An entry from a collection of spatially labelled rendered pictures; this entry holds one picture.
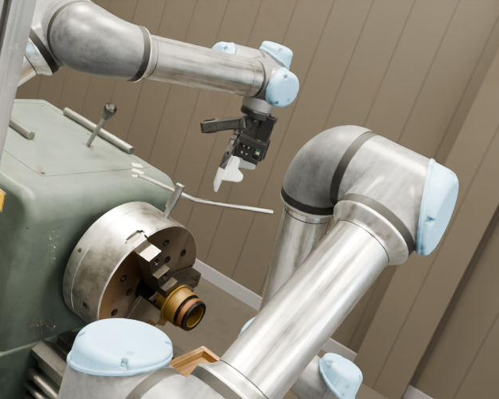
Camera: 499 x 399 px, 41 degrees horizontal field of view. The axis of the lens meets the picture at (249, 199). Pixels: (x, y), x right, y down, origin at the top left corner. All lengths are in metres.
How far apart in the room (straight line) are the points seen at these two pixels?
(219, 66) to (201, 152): 2.76
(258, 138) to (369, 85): 2.04
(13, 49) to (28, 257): 0.89
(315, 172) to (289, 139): 2.80
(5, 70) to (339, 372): 0.70
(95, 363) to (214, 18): 3.29
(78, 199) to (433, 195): 0.90
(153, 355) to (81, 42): 0.55
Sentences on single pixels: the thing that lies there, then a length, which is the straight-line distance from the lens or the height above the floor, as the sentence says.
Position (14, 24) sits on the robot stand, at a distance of 0.67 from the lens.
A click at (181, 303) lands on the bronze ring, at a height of 1.11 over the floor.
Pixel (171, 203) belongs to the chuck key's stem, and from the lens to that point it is 1.57.
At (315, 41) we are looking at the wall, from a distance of 3.66.
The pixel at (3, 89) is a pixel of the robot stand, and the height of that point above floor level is 1.65.
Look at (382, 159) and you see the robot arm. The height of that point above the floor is 1.66.
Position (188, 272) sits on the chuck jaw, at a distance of 1.66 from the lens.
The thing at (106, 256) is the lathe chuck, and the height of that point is 1.16.
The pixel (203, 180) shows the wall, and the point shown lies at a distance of 4.01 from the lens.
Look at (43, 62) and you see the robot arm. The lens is 1.22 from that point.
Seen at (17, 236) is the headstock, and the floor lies 1.15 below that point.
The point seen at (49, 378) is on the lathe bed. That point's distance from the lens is 1.72.
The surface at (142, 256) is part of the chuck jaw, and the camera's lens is 1.48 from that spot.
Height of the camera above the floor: 1.84
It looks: 19 degrees down
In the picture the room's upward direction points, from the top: 20 degrees clockwise
